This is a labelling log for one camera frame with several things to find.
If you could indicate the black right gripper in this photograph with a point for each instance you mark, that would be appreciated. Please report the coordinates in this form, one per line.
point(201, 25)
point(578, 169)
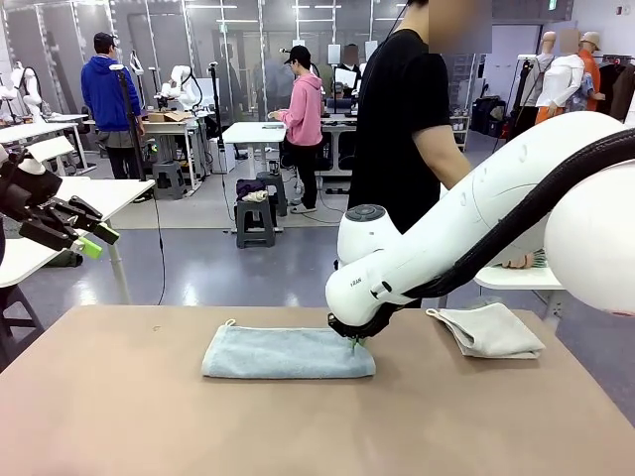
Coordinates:
point(359, 331)

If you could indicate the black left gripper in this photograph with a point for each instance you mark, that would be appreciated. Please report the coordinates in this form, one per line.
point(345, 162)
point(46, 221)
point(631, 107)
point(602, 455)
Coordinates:
point(30, 196)

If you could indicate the light blue towel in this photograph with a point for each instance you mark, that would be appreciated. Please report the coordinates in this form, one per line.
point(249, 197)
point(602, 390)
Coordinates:
point(283, 352)

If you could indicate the white towel with loop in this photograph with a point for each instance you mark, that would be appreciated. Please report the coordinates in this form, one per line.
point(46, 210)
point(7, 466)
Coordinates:
point(496, 332)

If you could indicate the green towel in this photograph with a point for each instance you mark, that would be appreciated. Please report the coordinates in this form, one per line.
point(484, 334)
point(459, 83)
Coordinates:
point(541, 259)

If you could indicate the person's right forearm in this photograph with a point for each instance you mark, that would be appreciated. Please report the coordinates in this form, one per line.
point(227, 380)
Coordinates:
point(446, 158)

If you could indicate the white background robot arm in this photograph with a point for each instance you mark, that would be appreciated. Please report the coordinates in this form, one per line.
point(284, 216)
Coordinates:
point(181, 84)

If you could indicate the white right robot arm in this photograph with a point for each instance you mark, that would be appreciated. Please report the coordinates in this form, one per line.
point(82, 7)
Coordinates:
point(446, 233)

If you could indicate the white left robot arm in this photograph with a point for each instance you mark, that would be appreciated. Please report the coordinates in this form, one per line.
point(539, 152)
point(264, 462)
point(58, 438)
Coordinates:
point(35, 166)

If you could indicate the person's right hand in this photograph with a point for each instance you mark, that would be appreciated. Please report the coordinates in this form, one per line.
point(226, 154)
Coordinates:
point(521, 261)

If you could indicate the dark green bag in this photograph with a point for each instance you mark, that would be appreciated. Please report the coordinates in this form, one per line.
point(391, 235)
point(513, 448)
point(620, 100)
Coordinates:
point(64, 259)

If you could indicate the black stool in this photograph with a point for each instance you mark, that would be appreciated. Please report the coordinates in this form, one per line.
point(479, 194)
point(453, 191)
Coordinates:
point(12, 312)

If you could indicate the white long table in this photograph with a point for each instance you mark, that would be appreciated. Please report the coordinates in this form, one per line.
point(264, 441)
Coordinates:
point(35, 130)

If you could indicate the grey plastic step stool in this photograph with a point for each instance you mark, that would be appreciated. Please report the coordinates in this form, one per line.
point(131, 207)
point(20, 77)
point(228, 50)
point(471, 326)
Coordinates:
point(275, 191)
point(255, 223)
point(168, 178)

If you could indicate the black tripod with white cap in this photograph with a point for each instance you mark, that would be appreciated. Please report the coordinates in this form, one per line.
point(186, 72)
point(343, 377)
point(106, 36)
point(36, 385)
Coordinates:
point(130, 124)

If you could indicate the grey metal workbench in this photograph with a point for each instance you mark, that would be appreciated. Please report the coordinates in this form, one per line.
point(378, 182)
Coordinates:
point(168, 130)

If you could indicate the person in blue hoodie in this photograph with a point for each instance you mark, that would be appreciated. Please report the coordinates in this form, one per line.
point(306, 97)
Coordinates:
point(106, 94)

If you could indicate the open cardboard box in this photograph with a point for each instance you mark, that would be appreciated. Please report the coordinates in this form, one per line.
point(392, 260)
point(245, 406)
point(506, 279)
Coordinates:
point(166, 117)

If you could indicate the purple and beige clothes pile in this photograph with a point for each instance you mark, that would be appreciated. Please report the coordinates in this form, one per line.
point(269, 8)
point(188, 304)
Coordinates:
point(250, 190)

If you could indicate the slim black tripod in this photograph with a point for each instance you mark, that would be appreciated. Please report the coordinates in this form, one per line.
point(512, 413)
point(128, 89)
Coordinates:
point(215, 109)

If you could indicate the white standing desk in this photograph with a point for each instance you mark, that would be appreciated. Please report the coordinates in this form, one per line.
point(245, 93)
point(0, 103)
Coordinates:
point(255, 133)

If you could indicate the person in black t-shirt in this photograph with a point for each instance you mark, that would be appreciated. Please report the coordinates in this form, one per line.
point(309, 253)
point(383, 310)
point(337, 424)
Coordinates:
point(392, 124)

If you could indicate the wooden shoe shelf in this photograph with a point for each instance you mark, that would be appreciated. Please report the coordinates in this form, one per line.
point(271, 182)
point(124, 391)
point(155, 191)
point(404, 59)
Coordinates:
point(459, 131)

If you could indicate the person in pink hoodie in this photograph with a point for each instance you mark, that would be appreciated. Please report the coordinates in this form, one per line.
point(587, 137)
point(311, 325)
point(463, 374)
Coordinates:
point(305, 109)

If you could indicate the black suitcase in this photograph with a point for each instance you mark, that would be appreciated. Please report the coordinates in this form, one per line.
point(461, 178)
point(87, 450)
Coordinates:
point(488, 116)

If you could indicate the person in dark top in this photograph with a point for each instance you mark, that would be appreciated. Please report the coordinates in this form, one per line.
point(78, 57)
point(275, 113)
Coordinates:
point(347, 74)

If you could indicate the black light stand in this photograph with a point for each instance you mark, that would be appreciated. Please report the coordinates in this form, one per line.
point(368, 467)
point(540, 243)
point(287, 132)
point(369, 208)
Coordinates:
point(516, 109)

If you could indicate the mannequin with white shirt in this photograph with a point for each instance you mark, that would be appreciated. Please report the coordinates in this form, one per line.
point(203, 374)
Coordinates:
point(565, 79)

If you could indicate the clothes rack with dark clothes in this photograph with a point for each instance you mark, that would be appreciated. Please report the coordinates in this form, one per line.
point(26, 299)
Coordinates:
point(615, 89)

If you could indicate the mannequin with beige cap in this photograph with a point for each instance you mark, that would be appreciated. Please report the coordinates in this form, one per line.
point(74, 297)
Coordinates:
point(590, 64)

